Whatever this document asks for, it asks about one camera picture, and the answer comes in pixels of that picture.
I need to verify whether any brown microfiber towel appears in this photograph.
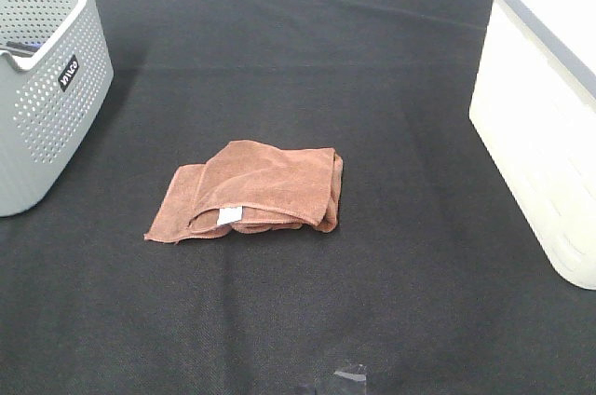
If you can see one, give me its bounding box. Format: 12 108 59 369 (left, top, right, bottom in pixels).
144 140 343 243

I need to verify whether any white plastic storage box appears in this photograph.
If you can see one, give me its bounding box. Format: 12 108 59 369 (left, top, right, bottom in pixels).
469 0 595 290

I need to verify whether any clear tape piece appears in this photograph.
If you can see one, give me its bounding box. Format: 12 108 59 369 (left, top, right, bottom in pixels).
333 364 367 384

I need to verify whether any black table cloth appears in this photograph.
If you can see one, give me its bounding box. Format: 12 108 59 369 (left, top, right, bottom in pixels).
1 0 595 394

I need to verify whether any grey perforated plastic basket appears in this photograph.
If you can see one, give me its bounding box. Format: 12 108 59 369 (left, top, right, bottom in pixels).
1 0 114 216

